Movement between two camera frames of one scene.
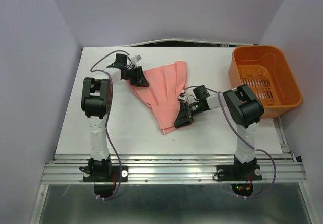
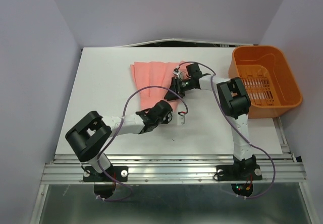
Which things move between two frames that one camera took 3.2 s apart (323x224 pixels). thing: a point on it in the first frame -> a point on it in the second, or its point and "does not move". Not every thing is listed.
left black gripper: (140, 79) -> (168, 117)
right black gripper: (182, 118) -> (175, 84)
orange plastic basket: (266, 69) does not move
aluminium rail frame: (277, 168) does not move
